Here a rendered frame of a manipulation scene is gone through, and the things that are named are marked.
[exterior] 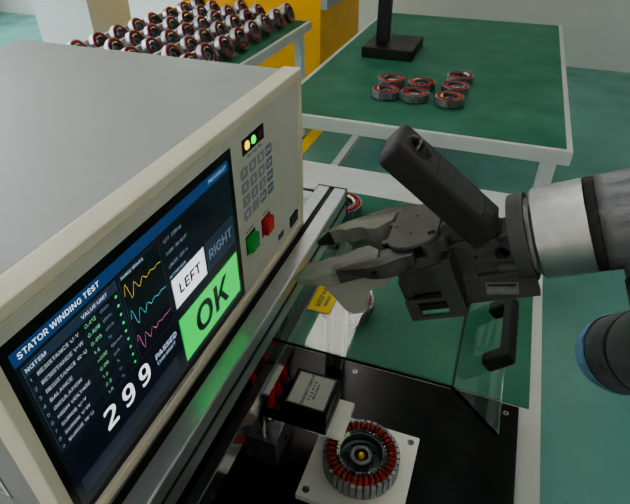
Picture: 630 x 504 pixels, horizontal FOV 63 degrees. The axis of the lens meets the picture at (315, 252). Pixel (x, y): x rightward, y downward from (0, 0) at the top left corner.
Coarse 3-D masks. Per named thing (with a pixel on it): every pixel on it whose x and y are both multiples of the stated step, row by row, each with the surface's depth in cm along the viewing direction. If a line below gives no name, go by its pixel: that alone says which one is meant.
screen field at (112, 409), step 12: (144, 372) 40; (132, 384) 38; (144, 384) 40; (120, 396) 37; (132, 396) 39; (108, 408) 36; (120, 408) 38; (108, 420) 36; (120, 420) 38; (108, 432) 37
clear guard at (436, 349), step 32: (384, 288) 66; (288, 320) 61; (320, 320) 61; (352, 320) 61; (384, 320) 61; (448, 320) 61; (480, 320) 64; (320, 352) 58; (352, 352) 57; (384, 352) 57; (416, 352) 57; (448, 352) 57; (480, 352) 60; (448, 384) 54; (480, 384) 57; (480, 416) 55
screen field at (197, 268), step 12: (228, 228) 48; (216, 240) 47; (228, 240) 49; (204, 252) 45; (216, 252) 47; (192, 264) 43; (204, 264) 45; (180, 276) 42; (192, 276) 44; (204, 276) 46; (180, 288) 42; (192, 288) 44; (180, 300) 43
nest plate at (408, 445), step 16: (320, 448) 79; (400, 448) 79; (416, 448) 79; (320, 464) 77; (400, 464) 77; (304, 480) 75; (320, 480) 75; (400, 480) 75; (304, 496) 73; (320, 496) 73; (336, 496) 73; (384, 496) 73; (400, 496) 73
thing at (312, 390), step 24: (288, 384) 75; (312, 384) 72; (336, 384) 72; (264, 408) 71; (288, 408) 70; (312, 408) 69; (336, 408) 73; (264, 432) 76; (312, 432) 71; (336, 432) 70
